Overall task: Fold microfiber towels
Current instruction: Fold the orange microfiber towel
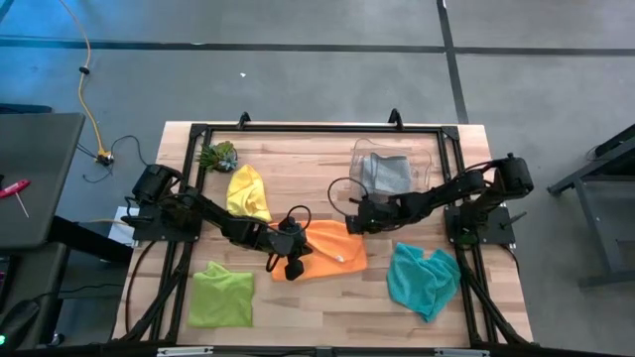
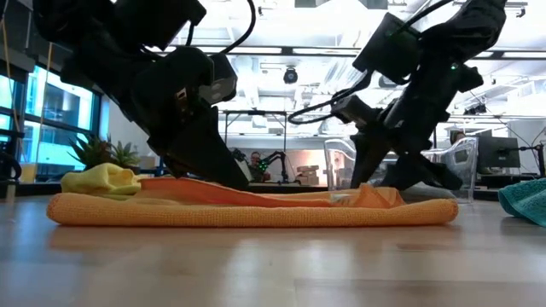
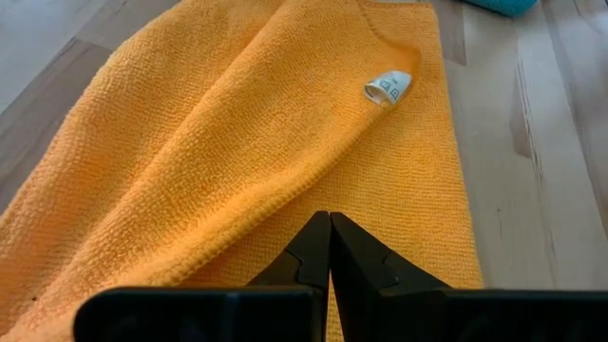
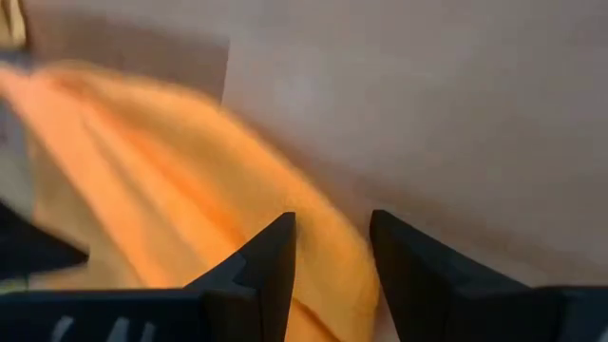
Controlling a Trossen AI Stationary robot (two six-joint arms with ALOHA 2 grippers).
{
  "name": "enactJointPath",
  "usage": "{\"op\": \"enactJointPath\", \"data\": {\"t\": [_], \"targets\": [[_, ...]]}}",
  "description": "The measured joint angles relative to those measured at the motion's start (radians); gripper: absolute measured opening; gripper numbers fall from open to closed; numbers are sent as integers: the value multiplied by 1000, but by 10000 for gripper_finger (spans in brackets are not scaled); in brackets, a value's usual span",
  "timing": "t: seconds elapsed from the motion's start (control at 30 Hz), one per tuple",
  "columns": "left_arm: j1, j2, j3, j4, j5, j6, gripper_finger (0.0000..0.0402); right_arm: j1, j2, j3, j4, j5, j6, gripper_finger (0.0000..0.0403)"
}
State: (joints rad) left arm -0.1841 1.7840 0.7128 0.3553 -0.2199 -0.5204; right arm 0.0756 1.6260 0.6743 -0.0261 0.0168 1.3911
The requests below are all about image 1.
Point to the grey microfiber towel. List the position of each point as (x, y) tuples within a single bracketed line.
[(387, 173)]

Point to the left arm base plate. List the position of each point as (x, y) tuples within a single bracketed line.
[(149, 230)]

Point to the lime green microfiber towel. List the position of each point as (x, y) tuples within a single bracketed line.
[(220, 297)]

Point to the clear plastic bin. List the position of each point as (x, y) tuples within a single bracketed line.
[(421, 158)]

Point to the dark metal bench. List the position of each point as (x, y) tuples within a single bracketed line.
[(602, 233)]

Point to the yellow microfiber towel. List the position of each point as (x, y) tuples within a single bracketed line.
[(245, 193)]

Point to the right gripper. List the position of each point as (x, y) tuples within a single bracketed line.
[(377, 214)]

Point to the silver mounting bracket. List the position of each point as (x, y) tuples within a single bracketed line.
[(183, 351), (461, 353)]

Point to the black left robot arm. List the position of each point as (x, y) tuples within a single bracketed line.
[(218, 218)]

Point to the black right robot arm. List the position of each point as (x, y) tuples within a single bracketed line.
[(446, 191)]

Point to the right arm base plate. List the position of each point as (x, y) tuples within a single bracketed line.
[(488, 233)]

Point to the black rounded device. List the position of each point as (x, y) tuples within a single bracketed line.
[(20, 320)]

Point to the small potted succulent plant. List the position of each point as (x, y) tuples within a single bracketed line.
[(218, 156)]

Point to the orange microfiber towel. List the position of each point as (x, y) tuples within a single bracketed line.
[(337, 248)]

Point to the black aluminium table frame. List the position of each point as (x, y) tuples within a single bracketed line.
[(322, 128)]

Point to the dark grey low cabinet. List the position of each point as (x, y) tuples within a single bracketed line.
[(35, 273)]

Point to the teal microfiber towel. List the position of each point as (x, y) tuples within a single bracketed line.
[(421, 282)]

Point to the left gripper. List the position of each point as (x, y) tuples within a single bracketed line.
[(285, 240)]

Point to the dark grey desk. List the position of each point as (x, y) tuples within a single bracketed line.
[(35, 173)]

